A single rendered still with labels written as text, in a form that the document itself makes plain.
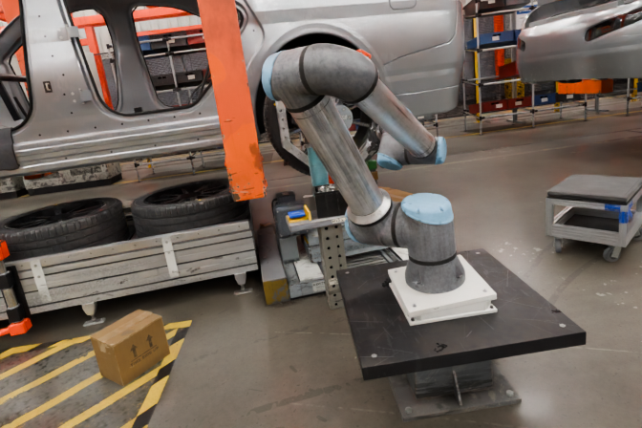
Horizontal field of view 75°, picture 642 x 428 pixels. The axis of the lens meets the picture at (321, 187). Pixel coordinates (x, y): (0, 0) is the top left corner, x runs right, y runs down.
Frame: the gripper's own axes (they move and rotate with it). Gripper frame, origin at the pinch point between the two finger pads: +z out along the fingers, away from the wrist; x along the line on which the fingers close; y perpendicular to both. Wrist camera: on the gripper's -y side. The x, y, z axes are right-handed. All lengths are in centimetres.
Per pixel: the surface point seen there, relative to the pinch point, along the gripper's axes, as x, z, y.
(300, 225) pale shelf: 35.2, 11.8, -22.8
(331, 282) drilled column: 24, 27, -49
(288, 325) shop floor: 47, 31, -63
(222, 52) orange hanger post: 54, 8, 60
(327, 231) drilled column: 23.2, 16.7, -27.0
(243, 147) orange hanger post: 52, 26, 21
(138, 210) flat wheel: 110, 70, 10
